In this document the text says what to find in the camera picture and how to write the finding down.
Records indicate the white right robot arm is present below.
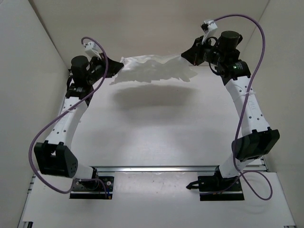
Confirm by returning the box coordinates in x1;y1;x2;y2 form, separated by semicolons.
181;31;280;190

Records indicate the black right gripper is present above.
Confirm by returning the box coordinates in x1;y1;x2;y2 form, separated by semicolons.
181;37;224;67

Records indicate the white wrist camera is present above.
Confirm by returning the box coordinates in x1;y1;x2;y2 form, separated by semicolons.
201;19;218;45
83;41;101;58

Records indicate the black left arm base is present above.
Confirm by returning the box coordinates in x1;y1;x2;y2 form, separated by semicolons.
69;173;114;200

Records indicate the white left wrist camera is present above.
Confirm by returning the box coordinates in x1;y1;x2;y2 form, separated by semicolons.
83;41;101;58

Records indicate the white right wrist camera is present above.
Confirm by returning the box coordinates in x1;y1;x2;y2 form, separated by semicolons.
201;19;218;45

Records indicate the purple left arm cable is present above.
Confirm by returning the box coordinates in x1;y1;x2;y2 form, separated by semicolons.
28;37;113;199

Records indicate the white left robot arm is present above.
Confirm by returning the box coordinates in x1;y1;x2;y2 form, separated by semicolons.
34;56;124;189

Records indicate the white pleated skirt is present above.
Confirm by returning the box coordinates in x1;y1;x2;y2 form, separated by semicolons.
110;54;198;85

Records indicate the aluminium table edge rail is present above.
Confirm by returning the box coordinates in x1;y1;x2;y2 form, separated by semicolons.
96;166;216;172

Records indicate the white front cover board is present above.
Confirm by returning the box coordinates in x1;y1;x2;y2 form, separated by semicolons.
22;172;295;228

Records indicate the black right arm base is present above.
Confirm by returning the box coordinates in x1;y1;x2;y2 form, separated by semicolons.
186;171;245;201

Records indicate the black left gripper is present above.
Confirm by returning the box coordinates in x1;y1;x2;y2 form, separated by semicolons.
90;50;126;81

